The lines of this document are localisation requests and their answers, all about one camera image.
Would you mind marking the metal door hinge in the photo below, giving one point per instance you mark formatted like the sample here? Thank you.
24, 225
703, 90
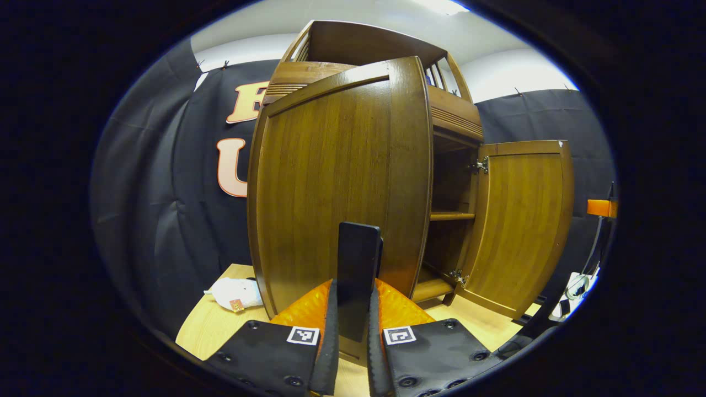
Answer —
481, 165
458, 277

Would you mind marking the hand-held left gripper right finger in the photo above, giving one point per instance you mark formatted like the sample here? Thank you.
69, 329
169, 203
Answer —
376, 353

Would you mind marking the dark slanted bar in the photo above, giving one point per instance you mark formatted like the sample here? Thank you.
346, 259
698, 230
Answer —
543, 314

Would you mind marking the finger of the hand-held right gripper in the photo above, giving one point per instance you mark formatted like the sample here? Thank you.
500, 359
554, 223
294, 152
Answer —
600, 208

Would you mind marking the white plastic object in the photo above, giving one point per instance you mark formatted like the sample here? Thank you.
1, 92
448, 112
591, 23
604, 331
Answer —
579, 292

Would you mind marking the white plush toy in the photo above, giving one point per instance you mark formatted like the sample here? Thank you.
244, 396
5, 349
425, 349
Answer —
234, 292

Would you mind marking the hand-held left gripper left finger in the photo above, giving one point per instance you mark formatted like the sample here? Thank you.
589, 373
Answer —
325, 353

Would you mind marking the wooden shoe cabinet door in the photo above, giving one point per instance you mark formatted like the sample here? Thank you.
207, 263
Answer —
518, 226
331, 176

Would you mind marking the wooden cabinet inner shelf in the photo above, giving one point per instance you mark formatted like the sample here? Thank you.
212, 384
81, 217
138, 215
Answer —
452, 216

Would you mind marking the black backdrop cloth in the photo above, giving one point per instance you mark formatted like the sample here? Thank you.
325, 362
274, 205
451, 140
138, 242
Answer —
154, 193

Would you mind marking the wooden double-door shoe cabinet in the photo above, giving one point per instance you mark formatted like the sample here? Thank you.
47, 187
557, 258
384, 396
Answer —
342, 44

